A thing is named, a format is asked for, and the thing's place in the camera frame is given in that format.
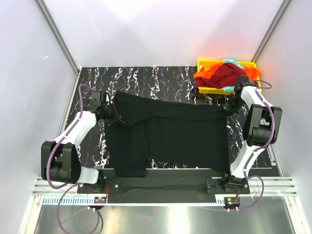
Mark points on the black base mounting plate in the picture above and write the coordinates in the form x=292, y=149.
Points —
x=164, y=185

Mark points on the teal t shirt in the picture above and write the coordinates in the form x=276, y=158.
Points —
x=231, y=88

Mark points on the aluminium frame post left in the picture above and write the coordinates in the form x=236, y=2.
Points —
x=57, y=35

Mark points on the black t shirt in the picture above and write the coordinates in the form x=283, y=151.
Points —
x=193, y=135

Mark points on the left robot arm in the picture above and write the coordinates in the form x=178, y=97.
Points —
x=60, y=163

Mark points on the aluminium frame post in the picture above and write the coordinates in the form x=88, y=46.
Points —
x=57, y=35
x=272, y=28

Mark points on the dark red t shirt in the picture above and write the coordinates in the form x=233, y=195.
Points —
x=226, y=75

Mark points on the yellow plastic bin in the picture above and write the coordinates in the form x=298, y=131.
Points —
x=212, y=75

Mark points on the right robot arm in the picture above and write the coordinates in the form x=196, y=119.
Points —
x=259, y=131

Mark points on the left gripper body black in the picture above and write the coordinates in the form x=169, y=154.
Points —
x=110, y=116

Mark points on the white slotted cable duct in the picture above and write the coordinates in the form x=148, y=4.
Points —
x=91, y=200

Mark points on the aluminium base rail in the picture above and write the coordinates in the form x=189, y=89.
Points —
x=271, y=186

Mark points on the orange t shirt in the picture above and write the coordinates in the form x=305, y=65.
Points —
x=252, y=72

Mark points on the aluminium frame post right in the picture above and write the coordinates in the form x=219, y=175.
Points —
x=272, y=28

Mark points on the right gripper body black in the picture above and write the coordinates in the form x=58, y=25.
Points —
x=233, y=105

